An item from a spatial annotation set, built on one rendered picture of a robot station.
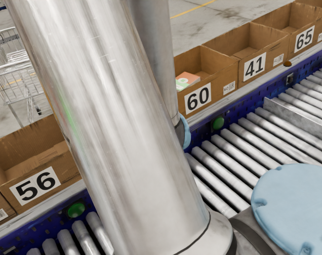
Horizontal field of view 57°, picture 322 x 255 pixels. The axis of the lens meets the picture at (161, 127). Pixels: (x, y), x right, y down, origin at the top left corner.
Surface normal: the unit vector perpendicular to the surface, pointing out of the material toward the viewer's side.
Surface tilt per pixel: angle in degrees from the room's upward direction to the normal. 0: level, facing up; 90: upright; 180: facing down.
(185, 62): 89
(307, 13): 90
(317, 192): 6
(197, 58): 90
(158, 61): 92
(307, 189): 6
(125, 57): 60
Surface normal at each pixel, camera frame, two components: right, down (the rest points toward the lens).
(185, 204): 0.67, -0.15
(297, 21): -0.81, 0.46
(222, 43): 0.57, 0.46
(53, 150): -0.14, -0.76
